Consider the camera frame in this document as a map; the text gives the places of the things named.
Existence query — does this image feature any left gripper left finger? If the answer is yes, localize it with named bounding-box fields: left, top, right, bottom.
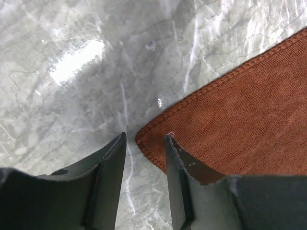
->
left=35, top=132, right=127, bottom=230

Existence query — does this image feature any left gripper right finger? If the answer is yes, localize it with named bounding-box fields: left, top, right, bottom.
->
left=165, top=134, right=225, bottom=230

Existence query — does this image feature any brown towel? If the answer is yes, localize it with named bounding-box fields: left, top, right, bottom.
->
left=135, top=30, right=307, bottom=175

